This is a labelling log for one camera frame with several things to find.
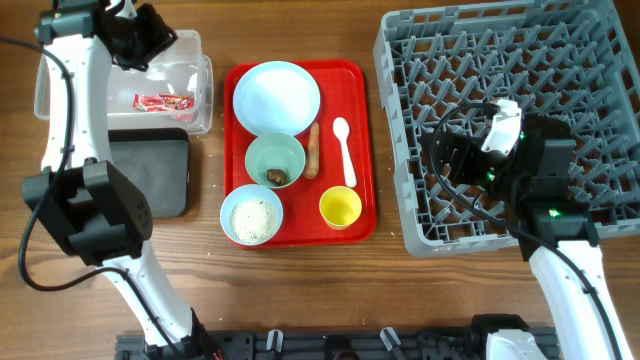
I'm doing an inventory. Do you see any red snack wrapper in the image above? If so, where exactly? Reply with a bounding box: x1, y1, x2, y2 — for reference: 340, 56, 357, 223
133, 94, 195, 112

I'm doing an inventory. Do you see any white tissue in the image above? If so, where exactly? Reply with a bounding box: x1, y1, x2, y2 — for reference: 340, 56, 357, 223
187, 73, 198, 93

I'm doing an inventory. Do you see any yellow cup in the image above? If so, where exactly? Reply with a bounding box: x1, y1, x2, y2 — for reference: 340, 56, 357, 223
319, 186, 363, 230

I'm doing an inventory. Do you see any orange carrot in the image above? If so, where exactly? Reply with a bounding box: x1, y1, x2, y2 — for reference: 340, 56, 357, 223
303, 122, 320, 179

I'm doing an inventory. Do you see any green bowl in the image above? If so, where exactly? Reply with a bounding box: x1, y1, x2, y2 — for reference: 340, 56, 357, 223
244, 133, 306, 189

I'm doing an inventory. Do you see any brown food scrap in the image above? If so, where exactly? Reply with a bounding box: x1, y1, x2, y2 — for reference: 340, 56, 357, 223
266, 169, 288, 187

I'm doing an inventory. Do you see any light blue bowl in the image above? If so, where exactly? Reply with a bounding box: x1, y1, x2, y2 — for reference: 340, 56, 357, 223
220, 184, 284, 247

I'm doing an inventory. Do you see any white rice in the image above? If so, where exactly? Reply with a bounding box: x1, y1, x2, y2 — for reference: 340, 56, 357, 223
231, 199, 278, 245

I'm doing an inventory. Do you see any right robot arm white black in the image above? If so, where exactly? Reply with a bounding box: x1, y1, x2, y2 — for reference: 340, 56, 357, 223
420, 115, 633, 359

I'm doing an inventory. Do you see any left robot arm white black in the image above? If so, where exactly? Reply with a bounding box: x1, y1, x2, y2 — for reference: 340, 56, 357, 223
22, 1, 217, 359

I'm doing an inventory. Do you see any grey dishwasher rack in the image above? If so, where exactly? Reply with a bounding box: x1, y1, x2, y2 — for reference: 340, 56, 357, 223
373, 1, 639, 257

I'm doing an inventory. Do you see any clear plastic bin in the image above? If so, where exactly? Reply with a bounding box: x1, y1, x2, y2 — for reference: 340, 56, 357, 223
33, 29, 215, 136

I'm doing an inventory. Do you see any black tray bin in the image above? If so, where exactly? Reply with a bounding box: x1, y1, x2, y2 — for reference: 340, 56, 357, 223
109, 128, 191, 218

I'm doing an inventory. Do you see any white plastic spoon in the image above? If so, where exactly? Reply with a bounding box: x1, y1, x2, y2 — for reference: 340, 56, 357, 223
333, 117, 357, 188

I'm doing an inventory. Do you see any light blue plate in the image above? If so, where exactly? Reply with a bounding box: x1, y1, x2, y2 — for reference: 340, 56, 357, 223
232, 61, 321, 136

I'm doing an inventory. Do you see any red serving tray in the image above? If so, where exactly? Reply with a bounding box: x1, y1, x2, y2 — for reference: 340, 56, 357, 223
224, 59, 377, 249

